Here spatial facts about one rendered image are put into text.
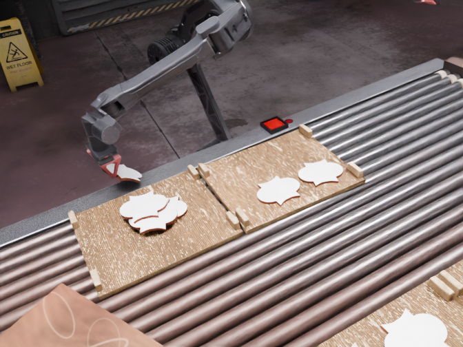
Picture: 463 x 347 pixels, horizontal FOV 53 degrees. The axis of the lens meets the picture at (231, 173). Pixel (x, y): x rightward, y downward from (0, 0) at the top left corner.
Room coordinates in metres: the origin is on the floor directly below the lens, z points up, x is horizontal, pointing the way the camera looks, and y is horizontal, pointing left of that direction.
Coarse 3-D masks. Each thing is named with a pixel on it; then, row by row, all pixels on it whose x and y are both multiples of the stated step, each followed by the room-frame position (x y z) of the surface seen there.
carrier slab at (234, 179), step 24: (264, 144) 1.34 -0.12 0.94; (288, 144) 1.32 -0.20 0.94; (312, 144) 1.30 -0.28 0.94; (216, 168) 1.23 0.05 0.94; (240, 168) 1.22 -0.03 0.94; (264, 168) 1.20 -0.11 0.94; (288, 168) 1.18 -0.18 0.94; (216, 192) 1.11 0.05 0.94; (240, 192) 1.10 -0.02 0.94; (312, 192) 1.05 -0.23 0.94; (336, 192) 1.04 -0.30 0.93; (264, 216) 0.98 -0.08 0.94; (288, 216) 0.98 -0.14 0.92
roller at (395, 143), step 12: (444, 120) 1.36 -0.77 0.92; (456, 120) 1.38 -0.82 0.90; (408, 132) 1.32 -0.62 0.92; (420, 132) 1.31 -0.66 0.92; (432, 132) 1.33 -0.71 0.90; (384, 144) 1.27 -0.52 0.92; (396, 144) 1.27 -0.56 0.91; (360, 156) 1.22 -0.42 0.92; (372, 156) 1.22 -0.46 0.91; (72, 288) 0.82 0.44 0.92; (84, 288) 0.82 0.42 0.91; (36, 300) 0.80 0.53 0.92; (12, 312) 0.77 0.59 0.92; (24, 312) 0.76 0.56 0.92; (0, 324) 0.74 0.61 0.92; (12, 324) 0.74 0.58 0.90
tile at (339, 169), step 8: (304, 168) 1.16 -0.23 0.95; (312, 168) 1.16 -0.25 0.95; (320, 168) 1.15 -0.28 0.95; (328, 168) 1.14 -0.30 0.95; (336, 168) 1.14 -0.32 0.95; (304, 176) 1.12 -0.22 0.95; (312, 176) 1.11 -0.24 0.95; (320, 176) 1.11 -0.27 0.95; (328, 176) 1.10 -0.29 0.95; (336, 176) 1.10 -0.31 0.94; (320, 184) 1.08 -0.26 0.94
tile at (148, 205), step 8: (152, 192) 1.10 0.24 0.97; (136, 200) 1.07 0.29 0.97; (144, 200) 1.07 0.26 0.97; (152, 200) 1.06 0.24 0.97; (160, 200) 1.06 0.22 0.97; (120, 208) 1.05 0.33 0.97; (128, 208) 1.04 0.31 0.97; (136, 208) 1.04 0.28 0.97; (144, 208) 1.03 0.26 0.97; (152, 208) 1.03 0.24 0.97; (160, 208) 1.03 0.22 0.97; (128, 216) 1.01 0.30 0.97; (136, 216) 1.00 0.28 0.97; (144, 216) 1.00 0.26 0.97; (152, 216) 1.00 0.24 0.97
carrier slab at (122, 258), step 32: (160, 192) 1.15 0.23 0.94; (192, 192) 1.13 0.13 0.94; (96, 224) 1.03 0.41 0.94; (128, 224) 1.02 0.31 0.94; (192, 224) 0.98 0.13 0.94; (224, 224) 0.96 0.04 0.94; (96, 256) 0.91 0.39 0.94; (128, 256) 0.89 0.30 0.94; (160, 256) 0.88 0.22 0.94; (192, 256) 0.87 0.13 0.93
